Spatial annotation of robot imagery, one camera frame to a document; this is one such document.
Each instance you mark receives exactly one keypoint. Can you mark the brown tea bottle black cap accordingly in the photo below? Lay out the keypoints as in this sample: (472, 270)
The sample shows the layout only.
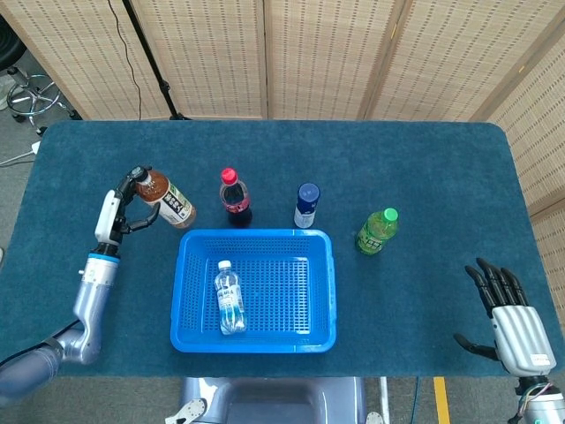
(170, 203)

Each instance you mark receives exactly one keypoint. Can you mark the blue perforated plastic basket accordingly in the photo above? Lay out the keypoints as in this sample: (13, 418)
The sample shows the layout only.
(253, 342)

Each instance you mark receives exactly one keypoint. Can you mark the office stool base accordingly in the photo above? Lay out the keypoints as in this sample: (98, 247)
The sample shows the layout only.
(33, 95)

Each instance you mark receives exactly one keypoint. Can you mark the grey robot torso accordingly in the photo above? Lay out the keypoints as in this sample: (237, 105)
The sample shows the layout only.
(273, 402)

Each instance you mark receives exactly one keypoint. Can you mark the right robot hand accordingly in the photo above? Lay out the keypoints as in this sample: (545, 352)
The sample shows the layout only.
(521, 335)

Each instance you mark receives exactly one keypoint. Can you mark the green tea bottle green cap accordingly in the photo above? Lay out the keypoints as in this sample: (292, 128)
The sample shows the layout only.
(375, 234)

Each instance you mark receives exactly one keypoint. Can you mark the black tripod pole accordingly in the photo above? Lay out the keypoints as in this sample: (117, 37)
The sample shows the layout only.
(152, 66)

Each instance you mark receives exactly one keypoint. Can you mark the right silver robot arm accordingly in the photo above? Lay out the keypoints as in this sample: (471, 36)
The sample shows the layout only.
(545, 404)

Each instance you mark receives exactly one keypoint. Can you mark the teal table cloth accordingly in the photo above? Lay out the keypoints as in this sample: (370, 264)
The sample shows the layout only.
(397, 168)

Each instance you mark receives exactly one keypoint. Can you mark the white power strip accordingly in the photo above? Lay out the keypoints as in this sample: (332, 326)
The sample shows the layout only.
(34, 147)

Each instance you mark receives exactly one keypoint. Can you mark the bamboo folding screen panel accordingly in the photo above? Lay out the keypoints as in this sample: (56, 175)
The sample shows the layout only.
(543, 141)
(212, 53)
(326, 53)
(75, 44)
(450, 53)

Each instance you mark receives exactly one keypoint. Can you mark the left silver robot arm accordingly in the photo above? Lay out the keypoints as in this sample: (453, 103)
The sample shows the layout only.
(95, 291)

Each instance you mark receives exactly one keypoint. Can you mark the blue white milk bottle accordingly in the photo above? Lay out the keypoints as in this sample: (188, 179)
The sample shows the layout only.
(306, 207)

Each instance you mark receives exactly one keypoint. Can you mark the cola bottle red cap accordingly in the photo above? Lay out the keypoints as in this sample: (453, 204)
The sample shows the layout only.
(235, 201)

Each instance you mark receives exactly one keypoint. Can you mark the clear Aquafina water bottle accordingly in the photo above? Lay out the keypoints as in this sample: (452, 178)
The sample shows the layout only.
(230, 300)

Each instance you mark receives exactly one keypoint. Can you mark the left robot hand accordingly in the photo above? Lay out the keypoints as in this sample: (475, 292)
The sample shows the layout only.
(108, 216)

